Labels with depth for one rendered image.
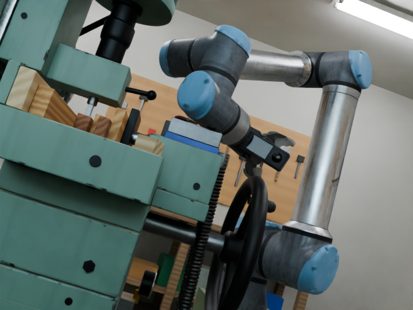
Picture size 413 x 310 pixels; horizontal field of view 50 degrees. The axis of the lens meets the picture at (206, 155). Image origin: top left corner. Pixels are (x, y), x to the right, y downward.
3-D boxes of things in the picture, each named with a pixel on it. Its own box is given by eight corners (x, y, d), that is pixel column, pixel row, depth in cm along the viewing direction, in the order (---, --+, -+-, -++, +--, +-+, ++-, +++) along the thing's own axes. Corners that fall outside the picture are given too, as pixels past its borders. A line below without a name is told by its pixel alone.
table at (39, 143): (225, 229, 52) (239, 181, 53) (-29, 148, 50) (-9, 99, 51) (187, 216, 112) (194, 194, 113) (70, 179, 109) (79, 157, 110)
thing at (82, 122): (81, 143, 69) (91, 116, 70) (68, 138, 69) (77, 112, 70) (96, 156, 88) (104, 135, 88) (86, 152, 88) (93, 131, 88)
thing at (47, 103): (43, 119, 54) (54, 88, 54) (27, 114, 53) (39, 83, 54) (104, 166, 119) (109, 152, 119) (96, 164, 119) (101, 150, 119)
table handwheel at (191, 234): (211, 347, 86) (263, 307, 63) (112, 318, 84) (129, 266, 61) (236, 219, 103) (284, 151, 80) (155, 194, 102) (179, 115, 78)
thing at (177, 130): (217, 155, 78) (227, 125, 78) (158, 135, 77) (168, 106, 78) (208, 162, 91) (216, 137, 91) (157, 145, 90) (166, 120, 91)
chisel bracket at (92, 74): (115, 109, 80) (130, 66, 81) (40, 83, 79) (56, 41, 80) (118, 117, 87) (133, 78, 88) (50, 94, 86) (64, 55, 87)
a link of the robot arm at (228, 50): (201, 23, 99) (180, 69, 96) (241, 18, 91) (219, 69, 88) (224, 48, 105) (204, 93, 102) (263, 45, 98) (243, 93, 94)
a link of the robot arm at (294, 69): (302, 55, 154) (153, 32, 105) (335, 53, 145) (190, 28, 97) (300, 88, 155) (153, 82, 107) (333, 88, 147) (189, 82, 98)
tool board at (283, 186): (292, 226, 419) (317, 138, 432) (88, 160, 394) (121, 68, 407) (291, 226, 423) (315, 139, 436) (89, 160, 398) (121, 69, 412)
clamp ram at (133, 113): (155, 168, 78) (171, 120, 79) (115, 154, 77) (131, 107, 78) (155, 171, 86) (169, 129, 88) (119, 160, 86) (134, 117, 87)
